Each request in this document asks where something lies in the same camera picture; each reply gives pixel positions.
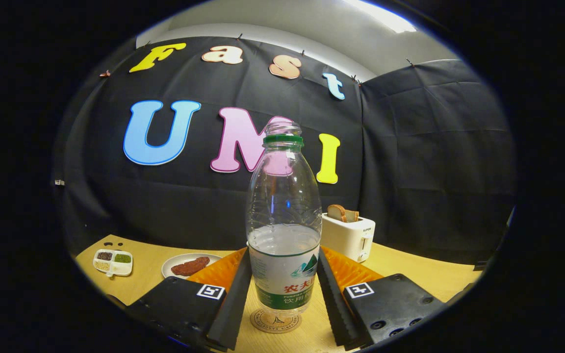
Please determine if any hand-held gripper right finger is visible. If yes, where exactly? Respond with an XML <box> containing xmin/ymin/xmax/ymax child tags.
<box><xmin>317</xmin><ymin>245</ymin><xmax>447</xmax><ymax>351</ymax></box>

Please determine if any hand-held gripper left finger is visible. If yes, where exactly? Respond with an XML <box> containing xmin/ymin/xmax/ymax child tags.
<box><xmin>126</xmin><ymin>247</ymin><xmax>254</xmax><ymax>353</ymax></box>

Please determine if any round wooden coaster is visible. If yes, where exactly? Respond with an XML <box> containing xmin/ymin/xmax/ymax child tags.
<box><xmin>250</xmin><ymin>308</ymin><xmax>303</xmax><ymax>334</ymax></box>

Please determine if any clear plastic juice bottle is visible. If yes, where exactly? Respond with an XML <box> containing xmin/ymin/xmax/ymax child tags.
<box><xmin>246</xmin><ymin>121</ymin><xmax>323</xmax><ymax>317</ymax></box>

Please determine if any brown steak piece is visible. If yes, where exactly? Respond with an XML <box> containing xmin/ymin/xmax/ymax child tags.
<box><xmin>171</xmin><ymin>256</ymin><xmax>210</xmax><ymax>276</ymax></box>

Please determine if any white toaster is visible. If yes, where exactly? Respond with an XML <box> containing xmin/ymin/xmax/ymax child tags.
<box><xmin>320</xmin><ymin>212</ymin><xmax>376</xmax><ymax>263</ymax></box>

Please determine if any white round plate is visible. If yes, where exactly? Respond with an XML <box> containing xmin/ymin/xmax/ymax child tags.
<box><xmin>161</xmin><ymin>253</ymin><xmax>223</xmax><ymax>280</ymax></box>

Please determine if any wooden table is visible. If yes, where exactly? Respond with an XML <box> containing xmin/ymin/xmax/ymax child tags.
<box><xmin>76</xmin><ymin>234</ymin><xmax>484</xmax><ymax>353</ymax></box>

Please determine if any white divided seasoning dish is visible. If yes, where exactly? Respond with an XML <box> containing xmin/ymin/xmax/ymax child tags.
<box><xmin>93</xmin><ymin>249</ymin><xmax>133</xmax><ymax>278</ymax></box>

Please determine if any black backdrop cloth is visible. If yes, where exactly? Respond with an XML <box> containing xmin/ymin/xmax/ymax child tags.
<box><xmin>52</xmin><ymin>35</ymin><xmax>516</xmax><ymax>265</ymax></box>

